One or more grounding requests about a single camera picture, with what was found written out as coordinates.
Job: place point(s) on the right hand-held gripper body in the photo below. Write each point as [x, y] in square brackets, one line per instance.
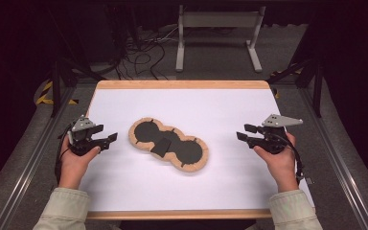
[273, 140]

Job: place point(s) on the aluminium floor rail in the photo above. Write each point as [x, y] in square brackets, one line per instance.
[28, 166]
[338, 169]

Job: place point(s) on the grey metal stand frame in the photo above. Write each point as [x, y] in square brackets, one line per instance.
[217, 19]

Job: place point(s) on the dark equipment box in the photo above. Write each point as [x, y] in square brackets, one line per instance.
[105, 32]

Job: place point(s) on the small metal sheet clip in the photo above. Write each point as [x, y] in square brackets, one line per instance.
[309, 181]

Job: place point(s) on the white table cover sheet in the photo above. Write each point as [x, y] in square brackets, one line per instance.
[204, 105]

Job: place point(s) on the black metal stand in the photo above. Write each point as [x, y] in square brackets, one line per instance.
[56, 89]
[317, 92]

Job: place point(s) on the yellow black hazard tape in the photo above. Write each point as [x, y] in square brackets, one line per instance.
[276, 94]
[43, 96]

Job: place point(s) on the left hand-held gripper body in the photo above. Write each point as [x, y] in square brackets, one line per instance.
[81, 137]

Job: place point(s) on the person's right hand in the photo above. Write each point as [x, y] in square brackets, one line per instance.
[281, 169]

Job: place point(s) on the person's left hand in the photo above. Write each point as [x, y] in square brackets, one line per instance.
[73, 169]

